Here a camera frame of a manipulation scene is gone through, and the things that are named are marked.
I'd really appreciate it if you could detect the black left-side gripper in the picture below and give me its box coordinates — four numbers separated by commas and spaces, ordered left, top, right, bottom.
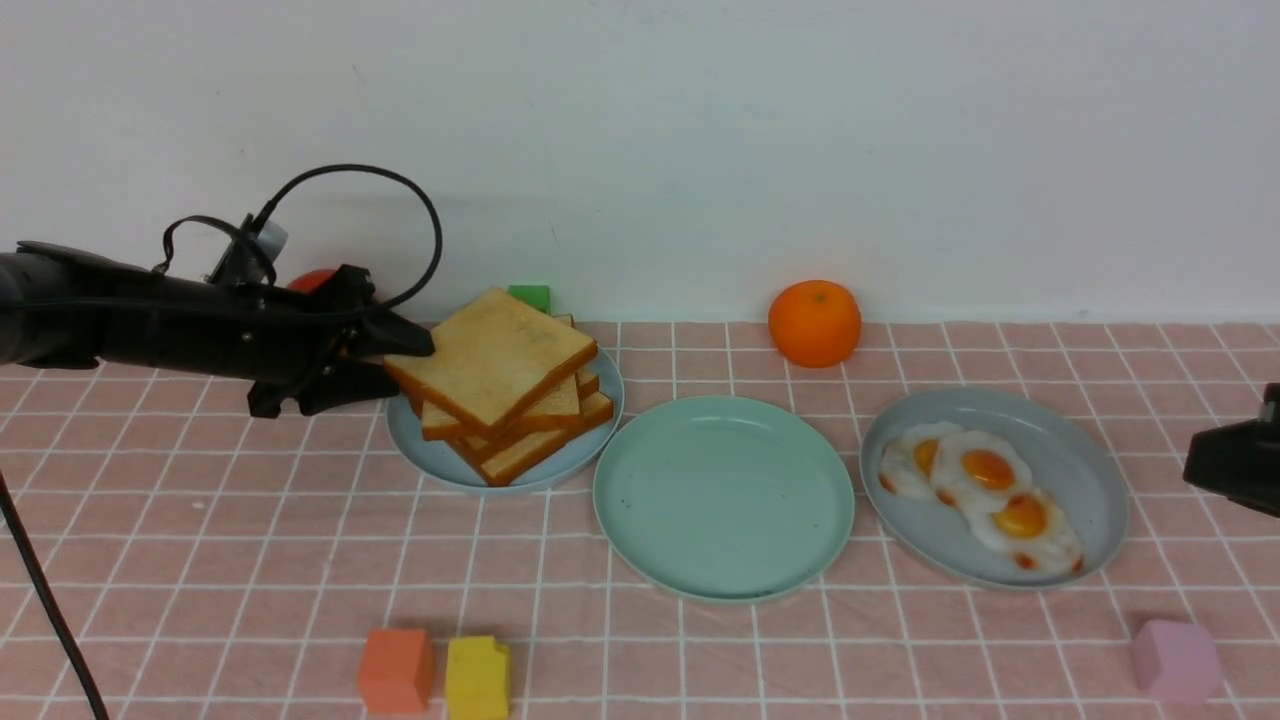
212, 265, 435, 419

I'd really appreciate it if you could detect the toast slice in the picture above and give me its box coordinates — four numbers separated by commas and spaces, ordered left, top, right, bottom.
383, 287, 598, 438
408, 370, 600, 459
384, 357, 596, 447
445, 391, 614, 487

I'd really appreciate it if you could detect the fried egg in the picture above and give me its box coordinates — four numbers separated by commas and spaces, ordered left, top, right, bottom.
963, 489, 1085, 577
878, 421, 964, 502
931, 430, 1033, 512

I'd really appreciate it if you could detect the black right-side robot arm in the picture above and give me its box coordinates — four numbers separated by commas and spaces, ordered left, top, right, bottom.
1183, 383, 1279, 518

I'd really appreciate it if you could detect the black left-side robot arm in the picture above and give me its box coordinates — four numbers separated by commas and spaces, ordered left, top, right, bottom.
3, 241, 435, 419

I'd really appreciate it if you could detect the red yellow pomegranate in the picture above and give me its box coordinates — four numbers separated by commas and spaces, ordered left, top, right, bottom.
287, 268, 337, 293

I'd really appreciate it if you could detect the light blue bread plate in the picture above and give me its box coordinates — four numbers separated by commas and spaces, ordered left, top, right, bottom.
384, 350, 626, 496

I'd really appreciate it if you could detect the green cube block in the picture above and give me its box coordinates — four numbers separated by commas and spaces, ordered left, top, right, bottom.
506, 284, 552, 315

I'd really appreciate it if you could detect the orange cube block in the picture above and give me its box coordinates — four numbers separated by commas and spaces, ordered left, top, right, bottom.
356, 628, 435, 715

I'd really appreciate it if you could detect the yellow cube block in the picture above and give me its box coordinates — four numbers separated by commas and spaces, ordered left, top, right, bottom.
445, 635, 511, 720

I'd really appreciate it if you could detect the green centre plate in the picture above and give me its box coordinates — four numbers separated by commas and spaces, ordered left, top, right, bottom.
591, 396, 856, 603

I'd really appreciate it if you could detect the orange tangerine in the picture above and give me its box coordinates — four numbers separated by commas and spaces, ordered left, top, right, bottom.
767, 279, 863, 369

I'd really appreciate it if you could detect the pink checked tablecloth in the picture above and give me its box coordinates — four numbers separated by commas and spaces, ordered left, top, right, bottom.
1, 322, 1277, 719

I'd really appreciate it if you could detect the grey blue egg plate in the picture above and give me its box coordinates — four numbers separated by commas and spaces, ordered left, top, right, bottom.
860, 387, 1129, 592

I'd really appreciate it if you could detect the pink cube block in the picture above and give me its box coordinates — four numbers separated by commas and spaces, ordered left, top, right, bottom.
1130, 619, 1224, 703

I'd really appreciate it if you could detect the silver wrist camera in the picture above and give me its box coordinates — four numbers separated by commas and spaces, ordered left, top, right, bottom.
206, 215, 288, 286

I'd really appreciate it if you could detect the black right-side cable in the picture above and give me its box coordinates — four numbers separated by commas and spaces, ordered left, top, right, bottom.
0, 470, 109, 720

